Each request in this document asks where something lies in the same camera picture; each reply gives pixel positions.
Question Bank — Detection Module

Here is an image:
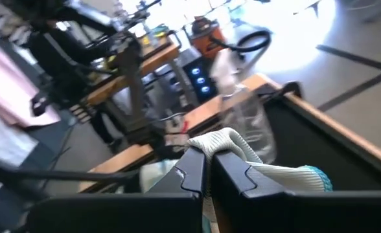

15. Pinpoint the clear spray bottle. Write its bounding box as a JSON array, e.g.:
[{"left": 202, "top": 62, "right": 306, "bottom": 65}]
[{"left": 209, "top": 48, "right": 277, "bottom": 164}]

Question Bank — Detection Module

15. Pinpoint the wooden workbench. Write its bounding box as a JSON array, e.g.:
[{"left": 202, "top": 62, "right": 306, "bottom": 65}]
[{"left": 86, "top": 34, "right": 181, "bottom": 107}]

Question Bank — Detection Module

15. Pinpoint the light blue microfiber towel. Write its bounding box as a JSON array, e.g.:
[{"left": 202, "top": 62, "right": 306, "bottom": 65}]
[{"left": 185, "top": 127, "right": 334, "bottom": 233}]

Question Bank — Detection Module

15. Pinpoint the pink sheet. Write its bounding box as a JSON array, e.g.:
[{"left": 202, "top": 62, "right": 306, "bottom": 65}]
[{"left": 0, "top": 40, "right": 62, "bottom": 129}]

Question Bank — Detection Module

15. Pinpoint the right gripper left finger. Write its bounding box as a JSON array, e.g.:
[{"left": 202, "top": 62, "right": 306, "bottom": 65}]
[{"left": 27, "top": 146, "right": 208, "bottom": 233}]

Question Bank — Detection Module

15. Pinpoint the orange shop vacuum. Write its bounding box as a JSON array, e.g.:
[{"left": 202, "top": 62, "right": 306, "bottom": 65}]
[{"left": 190, "top": 16, "right": 227, "bottom": 59}]

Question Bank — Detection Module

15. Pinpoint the person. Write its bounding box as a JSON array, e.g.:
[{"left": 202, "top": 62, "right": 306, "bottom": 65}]
[{"left": 25, "top": 12, "right": 123, "bottom": 107}]

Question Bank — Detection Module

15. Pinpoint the black table mat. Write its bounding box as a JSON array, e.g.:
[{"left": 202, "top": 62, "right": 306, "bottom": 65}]
[{"left": 264, "top": 96, "right": 381, "bottom": 192}]

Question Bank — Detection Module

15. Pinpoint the wooden table with black frame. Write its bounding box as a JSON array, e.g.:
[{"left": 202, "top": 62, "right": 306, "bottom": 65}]
[{"left": 78, "top": 73, "right": 381, "bottom": 195}]

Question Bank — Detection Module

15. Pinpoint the computer tower with blue lights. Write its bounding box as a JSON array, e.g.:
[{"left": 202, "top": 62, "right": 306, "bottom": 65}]
[{"left": 177, "top": 48, "right": 219, "bottom": 104}]

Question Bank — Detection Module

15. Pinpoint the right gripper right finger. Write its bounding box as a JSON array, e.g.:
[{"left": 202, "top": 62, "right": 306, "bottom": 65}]
[{"left": 209, "top": 150, "right": 381, "bottom": 233}]

